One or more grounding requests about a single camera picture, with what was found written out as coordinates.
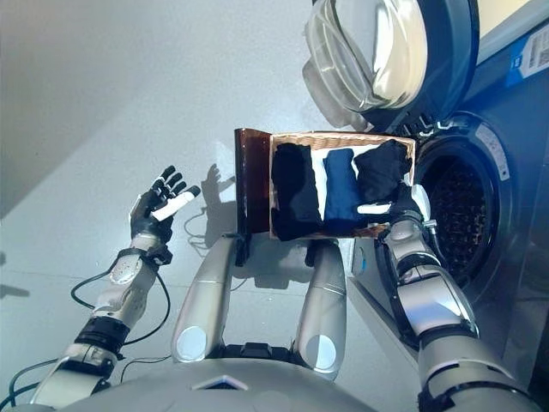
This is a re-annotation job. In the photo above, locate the drain filter cover blue tab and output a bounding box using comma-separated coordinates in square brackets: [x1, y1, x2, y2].
[351, 244, 374, 276]

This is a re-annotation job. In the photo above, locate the silver left robot leg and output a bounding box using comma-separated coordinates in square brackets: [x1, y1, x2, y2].
[171, 233, 252, 365]

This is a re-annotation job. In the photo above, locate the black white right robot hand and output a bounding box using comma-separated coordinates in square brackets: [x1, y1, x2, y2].
[355, 182, 430, 221]

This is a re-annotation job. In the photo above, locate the wicker laundry basket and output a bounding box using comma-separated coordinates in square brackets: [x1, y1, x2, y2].
[268, 130, 417, 242]

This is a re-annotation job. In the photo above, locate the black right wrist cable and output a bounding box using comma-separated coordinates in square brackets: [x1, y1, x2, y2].
[422, 218, 451, 267]

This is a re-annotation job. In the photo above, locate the white basket liner cloth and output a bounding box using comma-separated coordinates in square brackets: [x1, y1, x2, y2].
[311, 148, 331, 190]

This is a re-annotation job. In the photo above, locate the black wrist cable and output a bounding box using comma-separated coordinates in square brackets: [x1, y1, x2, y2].
[70, 265, 172, 345]
[422, 218, 451, 267]

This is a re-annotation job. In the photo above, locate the white washer plinth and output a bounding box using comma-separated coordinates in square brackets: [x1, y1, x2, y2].
[347, 275, 421, 373]

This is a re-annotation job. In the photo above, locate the large black garment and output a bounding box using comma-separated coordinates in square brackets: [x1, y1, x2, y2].
[270, 143, 325, 242]

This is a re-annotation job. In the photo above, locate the blue white washer sticker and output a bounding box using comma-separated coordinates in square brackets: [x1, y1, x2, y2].
[510, 32, 549, 82]

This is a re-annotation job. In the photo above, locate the small black garment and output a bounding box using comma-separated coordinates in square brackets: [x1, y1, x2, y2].
[353, 139, 415, 205]

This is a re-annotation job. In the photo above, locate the round glass washer door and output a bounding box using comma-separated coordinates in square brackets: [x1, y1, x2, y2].
[302, 0, 480, 130]

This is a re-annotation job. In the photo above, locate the grey robot torso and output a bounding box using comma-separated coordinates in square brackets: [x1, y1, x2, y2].
[72, 355, 430, 412]

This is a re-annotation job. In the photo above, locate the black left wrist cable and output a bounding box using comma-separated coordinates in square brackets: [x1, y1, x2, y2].
[70, 265, 172, 345]

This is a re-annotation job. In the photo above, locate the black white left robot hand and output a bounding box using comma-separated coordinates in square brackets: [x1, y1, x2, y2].
[130, 165, 202, 244]

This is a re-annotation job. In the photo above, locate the grey front-load washing machine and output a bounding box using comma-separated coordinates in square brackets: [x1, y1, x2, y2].
[347, 8, 549, 412]

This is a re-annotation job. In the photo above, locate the navy blue garment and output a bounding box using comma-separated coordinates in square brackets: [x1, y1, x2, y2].
[322, 148, 365, 224]

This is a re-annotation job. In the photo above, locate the black left elbow cable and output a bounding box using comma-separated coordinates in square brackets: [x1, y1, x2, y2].
[8, 355, 61, 407]

